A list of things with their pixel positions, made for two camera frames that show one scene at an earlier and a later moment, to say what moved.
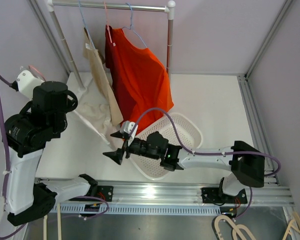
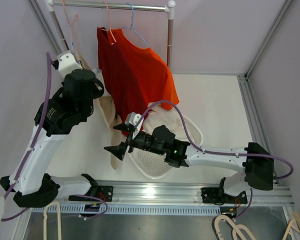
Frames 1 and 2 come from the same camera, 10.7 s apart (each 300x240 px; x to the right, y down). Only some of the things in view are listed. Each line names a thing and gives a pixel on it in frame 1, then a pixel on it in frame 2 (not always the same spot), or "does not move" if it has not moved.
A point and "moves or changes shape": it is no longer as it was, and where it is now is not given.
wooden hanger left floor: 59,224 does not move
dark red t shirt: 111,62 moves or changes shape
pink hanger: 32,66 -> 69,23
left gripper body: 69,103 -> 96,92
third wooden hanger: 296,224 does not move
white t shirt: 94,105 -> 158,116
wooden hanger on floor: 236,229 does not move
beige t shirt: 96,61 -> 108,108
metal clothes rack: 168,9 does not move
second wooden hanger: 242,226 does not move
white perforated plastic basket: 179,130 does not move
